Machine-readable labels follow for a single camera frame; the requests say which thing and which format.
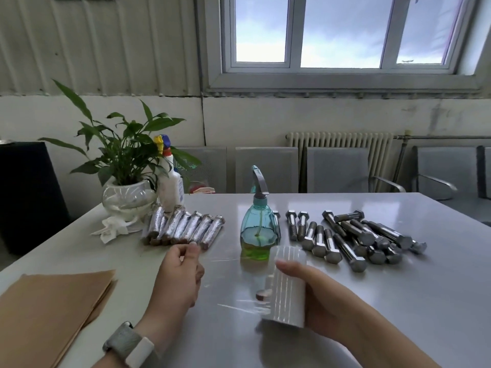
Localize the person's left hand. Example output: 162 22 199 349
135 241 206 343

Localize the person's right hand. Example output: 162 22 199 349
276 259 361 343

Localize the white cling film roll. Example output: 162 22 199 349
261 245 307 329

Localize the row of bolts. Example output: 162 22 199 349
141 204 226 250

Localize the pile of steel bolts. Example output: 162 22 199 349
273 209 428 273

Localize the clear film sheet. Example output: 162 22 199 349
188 248 277 317

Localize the stack of brown paper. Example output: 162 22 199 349
0 269 118 368

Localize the person's left forearm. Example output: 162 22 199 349
90 352 129 368

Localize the smartwatch with grey band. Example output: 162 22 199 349
102 321 162 368

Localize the crumpled white tissue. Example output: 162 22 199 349
90 216 143 244

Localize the teal spray bottle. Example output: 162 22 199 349
240 165 278 262

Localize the white spray bottle colourful nozzle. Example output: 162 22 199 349
153 134 186 213

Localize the clear glass plant pot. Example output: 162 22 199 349
101 178 158 221

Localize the red packet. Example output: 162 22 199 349
190 181 216 195

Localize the green leafy plant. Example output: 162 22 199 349
38 79 202 188

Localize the grey metal chair with armrest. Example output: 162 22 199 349
306 147 407 194

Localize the grey metal bench seat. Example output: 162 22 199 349
411 145 480 202
477 146 491 226

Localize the white framed window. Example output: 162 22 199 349
199 0 491 93

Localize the white wall radiator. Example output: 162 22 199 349
285 132 395 193

